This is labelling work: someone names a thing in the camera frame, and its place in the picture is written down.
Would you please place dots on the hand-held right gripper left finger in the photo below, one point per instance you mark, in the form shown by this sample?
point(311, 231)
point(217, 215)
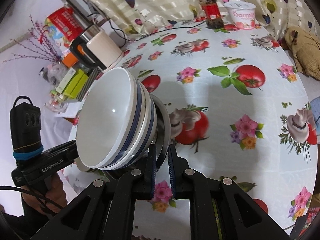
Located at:
point(152, 170)

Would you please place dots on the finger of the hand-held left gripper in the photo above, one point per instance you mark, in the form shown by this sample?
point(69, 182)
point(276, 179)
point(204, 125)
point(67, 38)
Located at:
point(67, 147)

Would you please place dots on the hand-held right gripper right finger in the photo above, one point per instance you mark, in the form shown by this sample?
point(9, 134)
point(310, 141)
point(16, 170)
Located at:
point(172, 170)

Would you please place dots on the stainless steel bowl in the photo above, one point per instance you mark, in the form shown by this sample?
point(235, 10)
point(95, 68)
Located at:
point(162, 120)

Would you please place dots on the person's left hand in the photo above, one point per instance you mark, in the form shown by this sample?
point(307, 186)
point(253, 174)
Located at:
point(56, 187)

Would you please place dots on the white paper sheet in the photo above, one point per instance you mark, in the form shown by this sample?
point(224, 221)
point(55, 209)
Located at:
point(72, 110)

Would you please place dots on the cluster of small bottles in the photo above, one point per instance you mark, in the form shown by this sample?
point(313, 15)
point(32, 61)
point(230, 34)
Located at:
point(56, 101)

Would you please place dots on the glass jar with dark lid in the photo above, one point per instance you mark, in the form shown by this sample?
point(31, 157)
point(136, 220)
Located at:
point(43, 73)

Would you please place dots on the green box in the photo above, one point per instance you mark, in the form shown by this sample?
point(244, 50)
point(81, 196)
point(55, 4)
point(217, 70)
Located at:
point(83, 85)
point(75, 85)

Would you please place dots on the black and white striped tray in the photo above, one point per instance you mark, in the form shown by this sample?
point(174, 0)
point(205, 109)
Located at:
point(88, 88)

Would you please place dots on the clear plastic bag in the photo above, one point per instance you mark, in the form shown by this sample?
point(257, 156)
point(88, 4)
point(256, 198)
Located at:
point(56, 73)

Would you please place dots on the flat white box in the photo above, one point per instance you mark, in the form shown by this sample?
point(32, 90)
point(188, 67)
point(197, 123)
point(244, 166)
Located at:
point(66, 80)

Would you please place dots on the orange box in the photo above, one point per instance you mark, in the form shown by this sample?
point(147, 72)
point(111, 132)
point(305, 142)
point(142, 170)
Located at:
point(70, 60)

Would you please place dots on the purple flower branches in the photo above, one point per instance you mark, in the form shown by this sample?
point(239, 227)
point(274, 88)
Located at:
point(42, 45)

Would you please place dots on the colourful cartoon carton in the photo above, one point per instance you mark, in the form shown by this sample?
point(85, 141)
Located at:
point(56, 38)

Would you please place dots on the white kettle base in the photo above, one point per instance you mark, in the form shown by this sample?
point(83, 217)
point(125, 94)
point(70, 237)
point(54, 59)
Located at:
point(117, 60)

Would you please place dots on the white and steel electric kettle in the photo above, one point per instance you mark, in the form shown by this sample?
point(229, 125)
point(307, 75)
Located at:
point(105, 47)

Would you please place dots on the red printed box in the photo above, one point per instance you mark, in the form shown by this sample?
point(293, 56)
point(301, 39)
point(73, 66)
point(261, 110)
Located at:
point(65, 22)

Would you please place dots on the blue cloth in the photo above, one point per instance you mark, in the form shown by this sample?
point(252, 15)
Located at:
point(316, 112)

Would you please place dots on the glass jar with red label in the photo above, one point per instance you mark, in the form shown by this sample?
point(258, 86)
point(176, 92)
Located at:
point(212, 11)

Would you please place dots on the white and pink yogurt cup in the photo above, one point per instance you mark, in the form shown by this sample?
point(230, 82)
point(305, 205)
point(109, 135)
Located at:
point(241, 17)

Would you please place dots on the cream curtain with heart print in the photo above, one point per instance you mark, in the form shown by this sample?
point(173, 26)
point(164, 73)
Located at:
point(162, 0)

